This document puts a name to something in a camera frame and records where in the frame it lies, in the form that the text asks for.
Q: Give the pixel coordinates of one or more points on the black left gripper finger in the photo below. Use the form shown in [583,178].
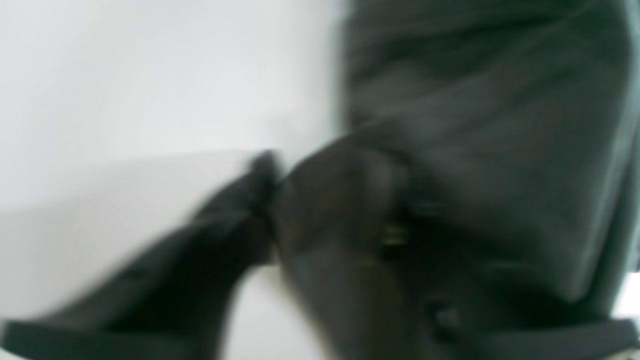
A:
[171,302]

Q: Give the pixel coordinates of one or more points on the dark grey T-shirt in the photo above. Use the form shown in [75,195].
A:
[486,200]

